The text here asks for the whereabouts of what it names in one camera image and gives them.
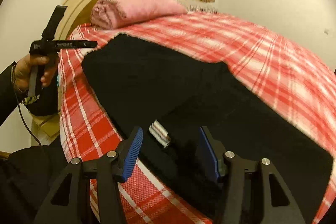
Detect black pants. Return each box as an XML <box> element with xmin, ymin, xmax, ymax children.
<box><xmin>81</xmin><ymin>35</ymin><xmax>333</xmax><ymax>223</ymax></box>

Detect left forearm black sleeve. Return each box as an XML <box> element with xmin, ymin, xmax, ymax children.
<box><xmin>0</xmin><ymin>62</ymin><xmax>27</xmax><ymax>124</ymax></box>

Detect person's black clothing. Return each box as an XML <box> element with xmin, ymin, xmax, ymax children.
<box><xmin>1</xmin><ymin>137</ymin><xmax>68</xmax><ymax>223</ymax></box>

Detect person's left hand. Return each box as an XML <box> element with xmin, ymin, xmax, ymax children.
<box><xmin>13</xmin><ymin>53</ymin><xmax>59</xmax><ymax>93</ymax></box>

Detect pink folded blanket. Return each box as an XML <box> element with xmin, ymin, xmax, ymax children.
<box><xmin>90</xmin><ymin>0</ymin><xmax>187</xmax><ymax>30</ymax></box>

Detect cream bedside table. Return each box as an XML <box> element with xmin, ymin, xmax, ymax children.
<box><xmin>31</xmin><ymin>110</ymin><xmax>60</xmax><ymax>145</ymax></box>

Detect grey striped pillow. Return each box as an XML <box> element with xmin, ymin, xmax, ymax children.
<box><xmin>176</xmin><ymin>0</ymin><xmax>219</xmax><ymax>14</ymax></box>

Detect black cable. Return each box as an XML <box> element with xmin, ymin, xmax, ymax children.
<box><xmin>11</xmin><ymin>65</ymin><xmax>43</xmax><ymax>147</ymax></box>

